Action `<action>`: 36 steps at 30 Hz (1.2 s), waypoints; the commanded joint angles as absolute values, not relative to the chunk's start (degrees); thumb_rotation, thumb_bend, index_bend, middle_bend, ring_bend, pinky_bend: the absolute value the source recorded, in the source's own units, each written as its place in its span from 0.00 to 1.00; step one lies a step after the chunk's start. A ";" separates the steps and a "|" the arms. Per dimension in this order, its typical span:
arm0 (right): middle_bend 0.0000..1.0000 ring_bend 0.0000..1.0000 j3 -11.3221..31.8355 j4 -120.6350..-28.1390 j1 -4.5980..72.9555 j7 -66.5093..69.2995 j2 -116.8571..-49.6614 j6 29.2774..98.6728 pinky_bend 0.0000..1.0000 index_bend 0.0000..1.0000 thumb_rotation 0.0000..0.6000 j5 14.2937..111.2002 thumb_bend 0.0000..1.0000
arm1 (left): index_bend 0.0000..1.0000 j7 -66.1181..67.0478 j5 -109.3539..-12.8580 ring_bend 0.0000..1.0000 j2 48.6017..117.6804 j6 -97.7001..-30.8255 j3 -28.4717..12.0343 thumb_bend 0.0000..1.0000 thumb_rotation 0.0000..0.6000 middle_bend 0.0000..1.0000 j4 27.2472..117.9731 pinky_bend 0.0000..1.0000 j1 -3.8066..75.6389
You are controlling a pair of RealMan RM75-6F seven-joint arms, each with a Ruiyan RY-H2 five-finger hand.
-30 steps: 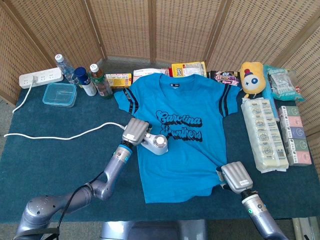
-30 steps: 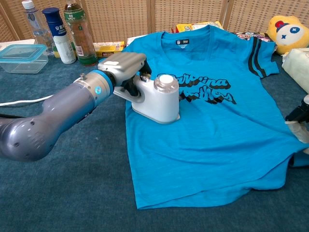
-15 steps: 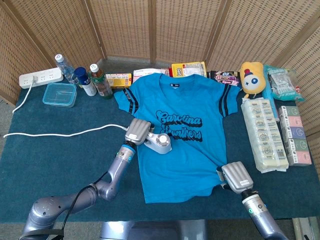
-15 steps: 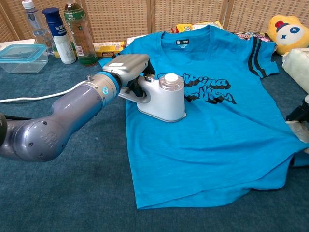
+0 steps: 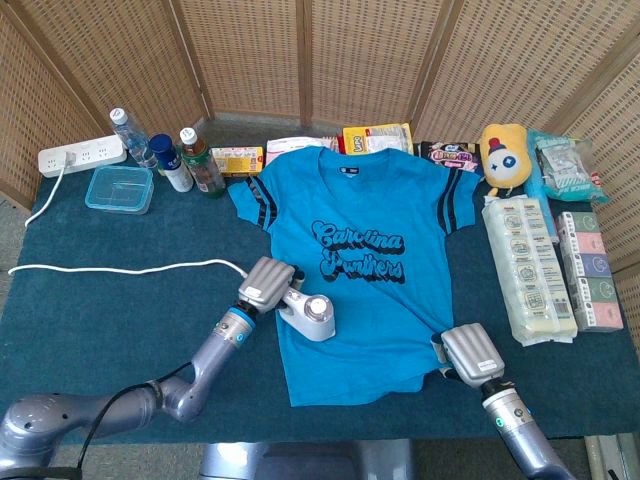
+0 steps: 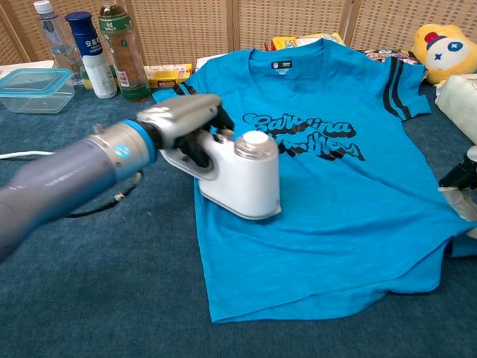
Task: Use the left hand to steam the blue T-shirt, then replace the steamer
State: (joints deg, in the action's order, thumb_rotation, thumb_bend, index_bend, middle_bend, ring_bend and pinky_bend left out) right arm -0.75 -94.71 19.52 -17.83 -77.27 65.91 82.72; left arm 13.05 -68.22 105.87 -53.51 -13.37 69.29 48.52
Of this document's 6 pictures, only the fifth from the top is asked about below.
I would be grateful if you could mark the blue printed t-shirt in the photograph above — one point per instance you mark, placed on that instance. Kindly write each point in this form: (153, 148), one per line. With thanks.
(375, 325)

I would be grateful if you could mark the white handheld garment steamer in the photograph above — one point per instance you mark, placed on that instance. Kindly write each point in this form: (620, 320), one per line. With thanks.
(315, 320)

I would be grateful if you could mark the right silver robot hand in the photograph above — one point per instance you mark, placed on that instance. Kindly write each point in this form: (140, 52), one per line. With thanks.
(472, 355)

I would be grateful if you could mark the clear container blue lid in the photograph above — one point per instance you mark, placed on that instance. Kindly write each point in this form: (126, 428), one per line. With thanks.
(117, 190)

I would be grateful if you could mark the yellow plush toy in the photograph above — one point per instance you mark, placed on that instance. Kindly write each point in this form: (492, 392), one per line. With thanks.
(505, 155)

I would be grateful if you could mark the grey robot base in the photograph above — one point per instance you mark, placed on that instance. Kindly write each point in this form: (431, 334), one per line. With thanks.
(300, 460)

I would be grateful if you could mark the green tea bottle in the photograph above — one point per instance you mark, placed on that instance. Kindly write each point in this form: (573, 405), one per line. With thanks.
(202, 167)

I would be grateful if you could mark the dark teal table cloth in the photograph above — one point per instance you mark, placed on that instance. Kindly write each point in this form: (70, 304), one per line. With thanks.
(125, 325)

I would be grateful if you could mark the white bottle blue cap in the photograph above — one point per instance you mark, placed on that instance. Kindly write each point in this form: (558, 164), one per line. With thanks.
(177, 175)

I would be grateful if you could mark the wicker folding screen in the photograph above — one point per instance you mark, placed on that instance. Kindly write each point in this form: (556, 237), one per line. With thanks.
(250, 50)

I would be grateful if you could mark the white pink package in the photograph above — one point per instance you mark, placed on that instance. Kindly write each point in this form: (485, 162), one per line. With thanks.
(290, 145)

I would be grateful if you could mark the yellow snack box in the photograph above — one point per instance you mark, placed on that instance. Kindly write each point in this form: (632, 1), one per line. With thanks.
(237, 161)

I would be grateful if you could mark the white folded cloth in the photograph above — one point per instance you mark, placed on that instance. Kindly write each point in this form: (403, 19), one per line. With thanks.
(530, 270)

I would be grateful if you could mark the light blue tube package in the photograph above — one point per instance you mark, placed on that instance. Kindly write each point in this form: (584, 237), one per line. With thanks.
(540, 200)

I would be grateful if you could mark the teal snack bag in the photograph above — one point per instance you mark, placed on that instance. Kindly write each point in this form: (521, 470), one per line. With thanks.
(565, 165)

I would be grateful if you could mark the white power strip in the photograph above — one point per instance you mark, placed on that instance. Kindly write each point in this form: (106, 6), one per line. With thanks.
(95, 152)

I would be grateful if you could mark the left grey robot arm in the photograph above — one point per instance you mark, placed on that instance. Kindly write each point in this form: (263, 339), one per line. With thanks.
(210, 355)

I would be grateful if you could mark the clear water bottle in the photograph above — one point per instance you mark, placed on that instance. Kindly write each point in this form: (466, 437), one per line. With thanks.
(132, 140)

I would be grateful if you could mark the dark pink snack package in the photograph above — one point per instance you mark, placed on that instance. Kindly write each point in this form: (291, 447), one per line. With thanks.
(452, 152)

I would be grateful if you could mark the pastel tissue box pack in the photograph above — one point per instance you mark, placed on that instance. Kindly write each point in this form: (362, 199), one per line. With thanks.
(590, 270)

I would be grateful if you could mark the yellow snack bag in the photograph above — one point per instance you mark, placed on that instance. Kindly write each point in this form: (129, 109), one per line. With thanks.
(380, 137)

